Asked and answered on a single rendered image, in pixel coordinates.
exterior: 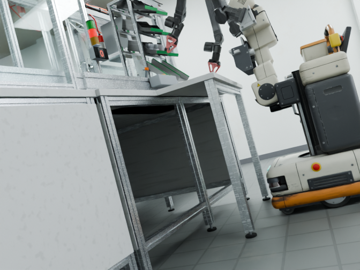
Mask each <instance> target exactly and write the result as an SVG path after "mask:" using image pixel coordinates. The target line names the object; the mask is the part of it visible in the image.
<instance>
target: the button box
mask: <svg viewBox="0 0 360 270"><path fill-rule="evenodd" d="M149 82H150V85H151V88H165V87H168V86H171V85H174V84H177V79H176V76H169V75H163V74H157V75H155V76H152V77H149Z"/></svg>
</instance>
